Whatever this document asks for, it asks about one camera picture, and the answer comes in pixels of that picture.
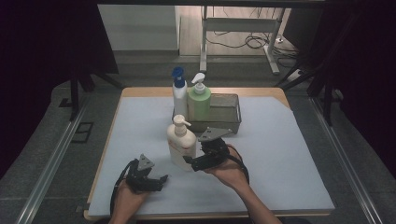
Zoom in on white panel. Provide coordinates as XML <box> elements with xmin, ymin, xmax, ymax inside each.
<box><xmin>97</xmin><ymin>4</ymin><xmax>181</xmax><ymax>52</ymax></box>

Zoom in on black curtain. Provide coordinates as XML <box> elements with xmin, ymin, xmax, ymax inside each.
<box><xmin>0</xmin><ymin>0</ymin><xmax>120</xmax><ymax>179</ymax></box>
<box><xmin>282</xmin><ymin>0</ymin><xmax>396</xmax><ymax>171</ymax></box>

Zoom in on cream pump bottle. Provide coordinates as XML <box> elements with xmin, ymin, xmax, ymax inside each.
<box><xmin>166</xmin><ymin>114</ymin><xmax>198</xmax><ymax>172</ymax></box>

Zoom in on person's right hand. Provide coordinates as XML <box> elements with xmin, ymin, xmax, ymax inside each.
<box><xmin>205</xmin><ymin>148</ymin><xmax>250</xmax><ymax>195</ymax></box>

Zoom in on white metal desk frame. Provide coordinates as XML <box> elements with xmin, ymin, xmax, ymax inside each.
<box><xmin>199</xmin><ymin>6</ymin><xmax>281</xmax><ymax>76</ymax></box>

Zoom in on black floor cables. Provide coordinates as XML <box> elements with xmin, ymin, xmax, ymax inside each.
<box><xmin>205</xmin><ymin>6</ymin><xmax>301</xmax><ymax>68</ymax></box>

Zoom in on black stand legs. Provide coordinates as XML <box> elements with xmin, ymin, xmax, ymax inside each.
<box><xmin>68</xmin><ymin>69</ymin><xmax>125</xmax><ymax>122</ymax></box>
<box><xmin>274</xmin><ymin>12</ymin><xmax>344</xmax><ymax>126</ymax></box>

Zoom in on dark metal mesh basket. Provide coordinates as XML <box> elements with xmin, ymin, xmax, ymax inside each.
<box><xmin>171</xmin><ymin>92</ymin><xmax>243</xmax><ymax>135</ymax></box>

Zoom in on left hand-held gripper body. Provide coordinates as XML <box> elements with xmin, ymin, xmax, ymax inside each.
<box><xmin>125</xmin><ymin>153</ymin><xmax>157</xmax><ymax>193</ymax></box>

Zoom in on green pump bottle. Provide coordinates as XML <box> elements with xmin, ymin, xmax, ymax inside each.
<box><xmin>187</xmin><ymin>72</ymin><xmax>212</xmax><ymax>123</ymax></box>

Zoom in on white bottle with blue cap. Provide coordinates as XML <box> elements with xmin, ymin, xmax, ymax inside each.
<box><xmin>171</xmin><ymin>65</ymin><xmax>190</xmax><ymax>120</ymax></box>

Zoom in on aluminium rail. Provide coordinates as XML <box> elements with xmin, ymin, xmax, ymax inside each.
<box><xmin>309</xmin><ymin>96</ymin><xmax>385</xmax><ymax>224</ymax></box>
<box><xmin>15</xmin><ymin>92</ymin><xmax>92</xmax><ymax>224</ymax></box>

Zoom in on left hand-held gripper cable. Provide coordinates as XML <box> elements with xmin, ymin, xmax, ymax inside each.
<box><xmin>109</xmin><ymin>159</ymin><xmax>138</xmax><ymax>218</ymax></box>

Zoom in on black overhead beam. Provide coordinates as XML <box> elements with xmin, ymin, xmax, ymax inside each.
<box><xmin>96</xmin><ymin>0</ymin><xmax>328</xmax><ymax>9</ymax></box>

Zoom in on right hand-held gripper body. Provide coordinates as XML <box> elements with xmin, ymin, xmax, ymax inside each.
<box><xmin>191</xmin><ymin>126</ymin><xmax>233</xmax><ymax>172</ymax></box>

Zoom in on person's left hand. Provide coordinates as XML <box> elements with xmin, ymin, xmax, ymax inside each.
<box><xmin>113</xmin><ymin>180</ymin><xmax>150</xmax><ymax>217</ymax></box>

